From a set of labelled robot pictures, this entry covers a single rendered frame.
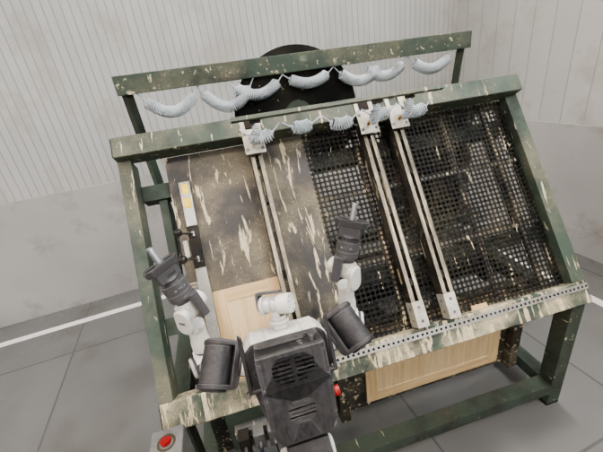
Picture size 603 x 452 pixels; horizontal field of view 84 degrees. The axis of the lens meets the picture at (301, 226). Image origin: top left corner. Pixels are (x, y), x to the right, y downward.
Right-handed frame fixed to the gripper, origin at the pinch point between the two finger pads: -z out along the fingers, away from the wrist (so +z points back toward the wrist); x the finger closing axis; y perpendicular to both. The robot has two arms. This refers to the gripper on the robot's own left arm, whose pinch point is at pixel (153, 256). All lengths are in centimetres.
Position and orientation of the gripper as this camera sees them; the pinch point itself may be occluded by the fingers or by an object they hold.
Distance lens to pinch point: 121.5
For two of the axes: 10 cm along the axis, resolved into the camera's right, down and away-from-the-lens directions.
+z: 4.0, 8.4, 3.7
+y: 6.7, 0.1, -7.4
